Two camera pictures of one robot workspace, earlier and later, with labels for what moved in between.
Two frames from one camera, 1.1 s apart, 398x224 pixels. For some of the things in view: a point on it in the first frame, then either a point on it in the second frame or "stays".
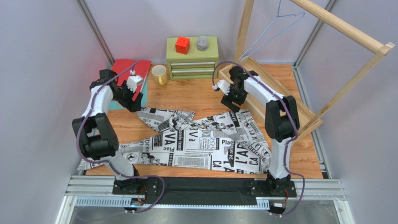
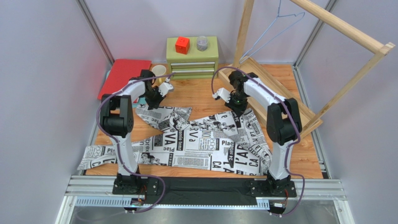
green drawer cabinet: [195, 64] stays
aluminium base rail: [98, 192] stays
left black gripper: [133, 106] → [155, 104]
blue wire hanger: [267, 28] stays
